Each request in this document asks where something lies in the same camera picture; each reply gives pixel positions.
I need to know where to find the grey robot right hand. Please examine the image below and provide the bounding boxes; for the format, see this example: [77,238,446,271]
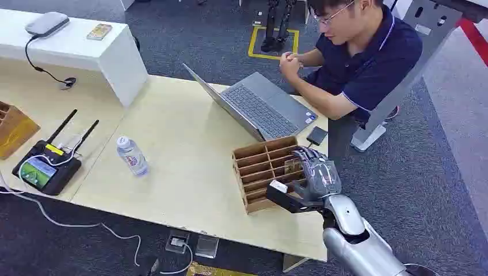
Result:
[291,146,343,202]

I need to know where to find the small black flat device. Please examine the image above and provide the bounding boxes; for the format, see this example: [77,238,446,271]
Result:
[306,126,329,148]

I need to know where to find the wooden slotted card box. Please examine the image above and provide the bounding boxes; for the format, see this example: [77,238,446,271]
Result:
[231,136,319,215]

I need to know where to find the pale table leg foot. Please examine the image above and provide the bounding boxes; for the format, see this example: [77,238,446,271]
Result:
[282,253,309,274]

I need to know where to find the grey laptop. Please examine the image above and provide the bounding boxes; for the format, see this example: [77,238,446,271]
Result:
[182,63,319,143]

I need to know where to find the person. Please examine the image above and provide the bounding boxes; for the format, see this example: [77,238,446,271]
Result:
[279,0,424,129]

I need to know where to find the floor socket box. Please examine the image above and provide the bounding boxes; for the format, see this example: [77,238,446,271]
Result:
[165,230,190,255]
[195,235,220,260]

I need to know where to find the yellow floor tape square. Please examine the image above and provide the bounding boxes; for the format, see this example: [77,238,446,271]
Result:
[247,25,301,61]

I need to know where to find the black robot legs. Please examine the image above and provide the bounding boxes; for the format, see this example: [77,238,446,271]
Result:
[261,0,298,53]

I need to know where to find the eyeglasses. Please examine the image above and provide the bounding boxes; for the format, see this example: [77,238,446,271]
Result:
[310,0,357,26]

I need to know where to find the clear plastic water bottle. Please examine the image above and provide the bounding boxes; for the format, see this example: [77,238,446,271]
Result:
[116,136,150,178]

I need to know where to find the red beam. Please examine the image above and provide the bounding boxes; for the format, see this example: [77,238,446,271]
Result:
[455,17,488,68]

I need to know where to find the yellow printed card pack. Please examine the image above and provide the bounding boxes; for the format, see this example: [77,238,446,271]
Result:
[86,23,113,41]

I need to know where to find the black remote controller with antennas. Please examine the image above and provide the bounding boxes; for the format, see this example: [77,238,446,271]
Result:
[11,109,100,197]

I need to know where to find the white desk riser block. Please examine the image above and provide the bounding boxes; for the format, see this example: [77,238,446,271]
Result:
[0,8,149,109]

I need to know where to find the wooden organiser box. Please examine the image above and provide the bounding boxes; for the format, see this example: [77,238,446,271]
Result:
[0,101,41,161]

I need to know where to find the grey flat device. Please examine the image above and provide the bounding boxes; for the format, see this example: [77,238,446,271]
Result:
[25,11,71,39]

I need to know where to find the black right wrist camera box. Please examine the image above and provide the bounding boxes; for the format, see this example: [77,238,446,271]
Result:
[266,179,325,214]

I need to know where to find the grey steel frame leg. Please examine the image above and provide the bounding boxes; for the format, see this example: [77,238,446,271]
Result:
[350,0,464,153]

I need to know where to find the white floor cable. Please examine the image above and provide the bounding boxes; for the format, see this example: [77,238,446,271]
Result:
[159,243,195,276]

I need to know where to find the black cable with puck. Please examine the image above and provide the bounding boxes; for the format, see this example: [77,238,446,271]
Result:
[24,34,77,91]

